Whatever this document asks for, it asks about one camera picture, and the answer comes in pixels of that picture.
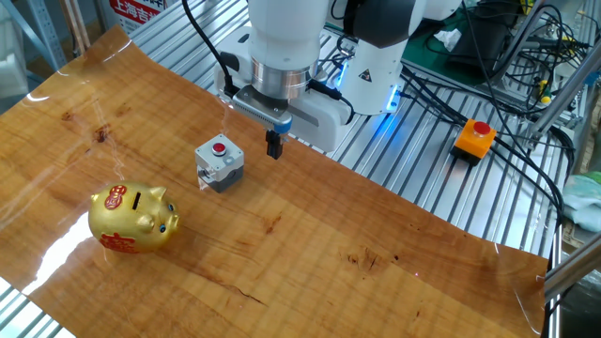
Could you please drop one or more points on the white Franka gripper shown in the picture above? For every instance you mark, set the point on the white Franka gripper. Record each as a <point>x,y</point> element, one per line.
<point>324,122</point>

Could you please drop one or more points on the grey red push button box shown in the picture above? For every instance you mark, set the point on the grey red push button box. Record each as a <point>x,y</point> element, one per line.
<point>218,162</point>

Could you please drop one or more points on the gold piggy bank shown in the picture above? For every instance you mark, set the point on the gold piggy bank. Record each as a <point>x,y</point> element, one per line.
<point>131,220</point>

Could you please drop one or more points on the wood grain table mat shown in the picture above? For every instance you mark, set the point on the wood grain table mat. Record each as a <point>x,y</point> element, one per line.
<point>282,258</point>

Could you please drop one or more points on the green mat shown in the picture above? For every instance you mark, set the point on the green mat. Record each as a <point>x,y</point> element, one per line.
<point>422,56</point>

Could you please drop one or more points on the cardboard box with red print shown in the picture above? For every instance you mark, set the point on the cardboard box with red print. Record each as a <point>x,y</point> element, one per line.
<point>136,11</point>

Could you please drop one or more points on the orange emergency stop button box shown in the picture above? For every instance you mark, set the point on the orange emergency stop button box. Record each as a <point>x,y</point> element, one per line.
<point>472,143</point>

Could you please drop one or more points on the crumpled white paper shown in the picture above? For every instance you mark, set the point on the crumpled white paper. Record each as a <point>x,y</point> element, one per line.
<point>448,40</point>

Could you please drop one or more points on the thin brown stick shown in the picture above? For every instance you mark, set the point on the thin brown stick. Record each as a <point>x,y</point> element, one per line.
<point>70,23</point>
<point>81,23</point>

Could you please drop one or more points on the black bag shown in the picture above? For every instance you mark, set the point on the black bag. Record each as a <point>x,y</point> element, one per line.
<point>483,42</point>

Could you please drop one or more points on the white plastic container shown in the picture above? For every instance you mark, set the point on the white plastic container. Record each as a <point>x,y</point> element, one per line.
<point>11,70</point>

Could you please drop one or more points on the teal cloth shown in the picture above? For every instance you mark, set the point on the teal cloth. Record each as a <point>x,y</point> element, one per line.
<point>584,202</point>

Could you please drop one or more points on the dark plastic bag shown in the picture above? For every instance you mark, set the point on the dark plastic bag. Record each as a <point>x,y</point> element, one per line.
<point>582,310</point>

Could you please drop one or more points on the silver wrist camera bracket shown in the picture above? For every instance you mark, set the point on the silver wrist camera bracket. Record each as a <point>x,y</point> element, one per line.
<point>263,110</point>

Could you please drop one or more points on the blue grey steel shelf frame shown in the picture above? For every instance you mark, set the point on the blue grey steel shelf frame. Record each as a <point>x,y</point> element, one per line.
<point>46,33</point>

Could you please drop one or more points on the thin grey metal post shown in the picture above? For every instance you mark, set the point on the thin grey metal post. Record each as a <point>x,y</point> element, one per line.
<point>518,42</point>

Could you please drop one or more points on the thick aluminium frame post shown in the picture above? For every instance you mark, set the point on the thick aluminium frame post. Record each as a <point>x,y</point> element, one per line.
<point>573,270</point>
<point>568,89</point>

